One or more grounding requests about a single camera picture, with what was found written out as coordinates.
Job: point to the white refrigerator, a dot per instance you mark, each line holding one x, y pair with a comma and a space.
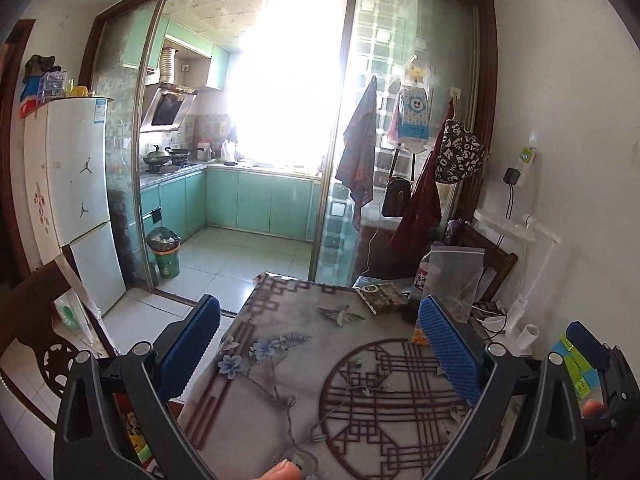
75, 185

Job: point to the glass sliding door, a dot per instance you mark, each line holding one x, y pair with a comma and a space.
125, 110
450, 35

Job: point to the dark red garment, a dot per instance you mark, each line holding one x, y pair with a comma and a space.
420, 220

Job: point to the carved wooden chair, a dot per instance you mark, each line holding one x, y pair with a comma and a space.
30, 320

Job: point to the black wok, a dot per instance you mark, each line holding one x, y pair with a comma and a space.
156, 156
181, 152

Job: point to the purple label bottle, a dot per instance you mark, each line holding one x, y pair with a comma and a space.
421, 280

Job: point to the floral tablecloth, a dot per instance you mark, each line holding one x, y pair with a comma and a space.
310, 360

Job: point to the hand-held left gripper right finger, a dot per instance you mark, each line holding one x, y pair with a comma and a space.
450, 345

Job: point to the clear zip bag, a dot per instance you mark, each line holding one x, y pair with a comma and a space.
452, 280

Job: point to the green trash bin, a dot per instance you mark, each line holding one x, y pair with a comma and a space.
167, 260

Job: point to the letter print bag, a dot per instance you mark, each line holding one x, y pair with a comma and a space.
460, 152

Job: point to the red box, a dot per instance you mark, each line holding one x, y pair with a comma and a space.
30, 108

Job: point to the white green printed plastic bag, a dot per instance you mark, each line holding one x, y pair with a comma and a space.
70, 315

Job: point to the teal lower kitchen cabinets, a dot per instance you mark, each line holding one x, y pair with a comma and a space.
255, 200

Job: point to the dark wooden chair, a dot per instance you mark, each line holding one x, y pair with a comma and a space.
497, 265

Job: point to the teal kitchen cabinets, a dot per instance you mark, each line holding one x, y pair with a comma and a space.
220, 70
255, 200

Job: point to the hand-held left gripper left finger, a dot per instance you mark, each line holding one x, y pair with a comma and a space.
195, 345

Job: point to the black range hood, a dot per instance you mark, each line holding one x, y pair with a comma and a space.
167, 110

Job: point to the dark green cloth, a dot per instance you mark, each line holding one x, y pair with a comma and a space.
41, 64

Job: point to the silver vent duct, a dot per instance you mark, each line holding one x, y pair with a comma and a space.
169, 65

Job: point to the plaid hanging cloth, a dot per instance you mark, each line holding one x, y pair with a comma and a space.
357, 160

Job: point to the white green wall power strip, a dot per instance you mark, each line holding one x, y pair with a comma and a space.
526, 162

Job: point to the white wall hook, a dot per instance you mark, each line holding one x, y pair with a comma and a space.
455, 93

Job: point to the person's right hand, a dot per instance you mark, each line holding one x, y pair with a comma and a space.
593, 409

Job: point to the blue yellow toy tablet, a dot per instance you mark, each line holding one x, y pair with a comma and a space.
575, 365

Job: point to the small white bowl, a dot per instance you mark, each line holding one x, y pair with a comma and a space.
494, 321

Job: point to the black snack packet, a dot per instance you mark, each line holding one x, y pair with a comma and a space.
382, 297

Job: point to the teal upper kitchen cabinets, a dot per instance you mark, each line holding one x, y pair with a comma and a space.
220, 70

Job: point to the white cup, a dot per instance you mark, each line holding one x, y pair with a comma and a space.
527, 340

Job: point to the white desk lamp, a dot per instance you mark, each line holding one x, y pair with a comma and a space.
500, 222

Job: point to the blue white hanging bag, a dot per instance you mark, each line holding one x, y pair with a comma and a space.
414, 112

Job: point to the clear plastic drawer organizer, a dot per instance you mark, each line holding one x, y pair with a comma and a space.
52, 84

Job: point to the black handbag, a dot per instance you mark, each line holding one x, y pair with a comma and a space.
397, 197

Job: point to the yellow plastic object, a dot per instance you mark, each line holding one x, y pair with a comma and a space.
82, 91

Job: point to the black charger plug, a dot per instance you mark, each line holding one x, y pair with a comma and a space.
511, 176

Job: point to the person's left hand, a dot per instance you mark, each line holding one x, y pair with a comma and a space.
282, 472

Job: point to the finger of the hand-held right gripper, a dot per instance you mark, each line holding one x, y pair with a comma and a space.
585, 340

